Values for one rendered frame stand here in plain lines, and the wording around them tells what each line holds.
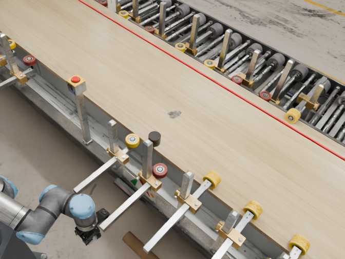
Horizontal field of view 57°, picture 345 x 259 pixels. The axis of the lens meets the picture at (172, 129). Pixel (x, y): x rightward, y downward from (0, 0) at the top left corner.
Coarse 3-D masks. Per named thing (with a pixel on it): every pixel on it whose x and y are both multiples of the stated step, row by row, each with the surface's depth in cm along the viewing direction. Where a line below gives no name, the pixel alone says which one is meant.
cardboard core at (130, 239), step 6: (126, 234) 230; (132, 234) 231; (126, 240) 228; (132, 240) 227; (138, 240) 228; (132, 246) 226; (138, 246) 225; (138, 252) 224; (144, 252) 223; (150, 252) 223; (144, 258) 222; (150, 258) 220; (156, 258) 221
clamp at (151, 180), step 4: (140, 172) 172; (140, 176) 171; (152, 176) 171; (144, 180) 170; (148, 180) 169; (152, 180) 169; (156, 180) 169; (152, 184) 168; (160, 184) 169; (152, 188) 169; (156, 188) 167
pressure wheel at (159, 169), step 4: (156, 164) 171; (160, 164) 172; (164, 164) 172; (152, 168) 170; (156, 168) 170; (160, 168) 170; (164, 168) 170; (152, 172) 170; (156, 172) 168; (160, 172) 169; (164, 172) 169; (156, 176) 169; (160, 176) 168; (164, 176) 170
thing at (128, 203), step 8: (144, 184) 168; (136, 192) 165; (144, 192) 167; (128, 200) 162; (136, 200) 164; (120, 208) 159; (128, 208) 161; (112, 216) 156; (120, 216) 159; (104, 224) 153
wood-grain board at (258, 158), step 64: (0, 0) 264; (64, 0) 272; (64, 64) 219; (128, 64) 224; (192, 64) 230; (128, 128) 187; (192, 128) 191; (256, 128) 195; (256, 192) 166; (320, 192) 169; (320, 256) 147
